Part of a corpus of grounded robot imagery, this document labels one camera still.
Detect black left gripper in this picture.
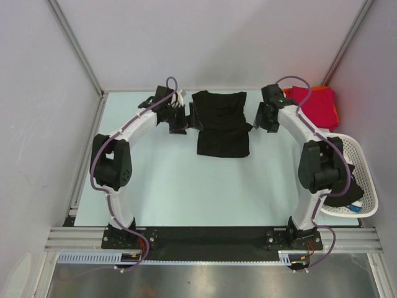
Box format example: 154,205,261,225
164,102,203,135

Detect black t shirt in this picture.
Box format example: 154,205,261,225
324,164,364,207
192,91,252,158

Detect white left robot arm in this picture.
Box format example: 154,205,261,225
89,86,203,249

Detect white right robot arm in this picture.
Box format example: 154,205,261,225
254,84,351,249

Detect folded red t shirt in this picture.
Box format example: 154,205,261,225
282,86,338,131

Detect white plastic laundry basket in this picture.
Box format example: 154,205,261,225
321,132,378,219

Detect black t shirt in basket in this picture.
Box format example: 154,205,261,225
324,164,364,207

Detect blue white garment in basket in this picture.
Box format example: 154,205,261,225
347,174,364,213

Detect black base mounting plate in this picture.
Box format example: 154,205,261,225
101,226,323,262

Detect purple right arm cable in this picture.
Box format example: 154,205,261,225
275,76,353,274

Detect left aluminium corner post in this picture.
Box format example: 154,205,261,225
46,0,105,97

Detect aluminium corner post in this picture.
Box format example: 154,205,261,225
321,0,377,86
46,0,105,97

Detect right aluminium corner post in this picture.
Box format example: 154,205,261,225
321,0,377,86

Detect white slotted cable duct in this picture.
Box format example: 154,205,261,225
57,251,146,265

